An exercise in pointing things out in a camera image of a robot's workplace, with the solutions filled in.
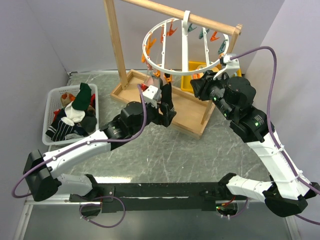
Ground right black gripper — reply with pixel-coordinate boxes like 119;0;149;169
189;69;235;120

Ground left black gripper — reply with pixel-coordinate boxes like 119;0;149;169
130;98;176;136

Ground black white striped sock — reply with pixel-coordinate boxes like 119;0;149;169
161;82;175;111

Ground black brown sock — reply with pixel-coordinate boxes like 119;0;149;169
80;116;97;134

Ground dark green dotted sock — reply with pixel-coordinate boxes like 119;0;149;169
72;82;92;111

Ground white small sock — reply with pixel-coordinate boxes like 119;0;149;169
60;102;86;126

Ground orange sock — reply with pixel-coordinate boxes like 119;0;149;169
68;93;76;102

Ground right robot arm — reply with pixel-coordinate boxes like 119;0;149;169
190;70;320;217

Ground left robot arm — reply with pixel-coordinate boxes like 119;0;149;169
23;101;177;202

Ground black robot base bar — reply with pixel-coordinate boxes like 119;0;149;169
69;182;234;213

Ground white round clip hanger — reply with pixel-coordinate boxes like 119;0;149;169
141;10;230;76

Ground yellow plastic tray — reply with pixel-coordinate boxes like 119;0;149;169
180;61;243;95

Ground yellow bowl on plates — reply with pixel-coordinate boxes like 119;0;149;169
196;64;221;77

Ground pink sheer sock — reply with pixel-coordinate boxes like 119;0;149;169
144;56;157;86

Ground orange clothes clip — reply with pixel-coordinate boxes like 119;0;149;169
166;20;178;37

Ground argyle tan sock in basket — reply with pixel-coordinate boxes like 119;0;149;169
60;92;71;107

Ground navy striped sock in basket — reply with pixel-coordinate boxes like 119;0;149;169
45;117;81;142

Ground red sock in basket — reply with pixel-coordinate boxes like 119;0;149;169
53;94;96;121

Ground white plastic laundry basket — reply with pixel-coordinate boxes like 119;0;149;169
42;83;99;146

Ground wooden hanger rack frame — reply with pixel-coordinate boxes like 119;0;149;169
103;0;243;139

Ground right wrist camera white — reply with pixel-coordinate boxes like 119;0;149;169
213;53;240;80

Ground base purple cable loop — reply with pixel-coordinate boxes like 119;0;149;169
79;195;126;229

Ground aluminium rail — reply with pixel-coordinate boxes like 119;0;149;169
24;194;71;205

